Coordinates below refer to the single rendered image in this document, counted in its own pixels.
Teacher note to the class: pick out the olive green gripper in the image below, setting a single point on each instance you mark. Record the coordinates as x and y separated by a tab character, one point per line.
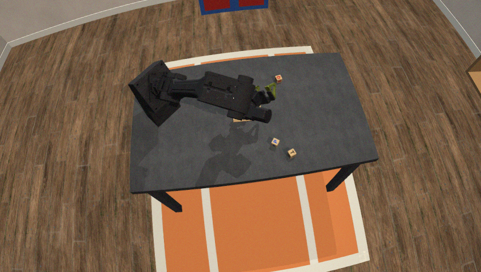
271	95

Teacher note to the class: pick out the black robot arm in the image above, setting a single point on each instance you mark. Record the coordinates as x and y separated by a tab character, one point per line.
211	89

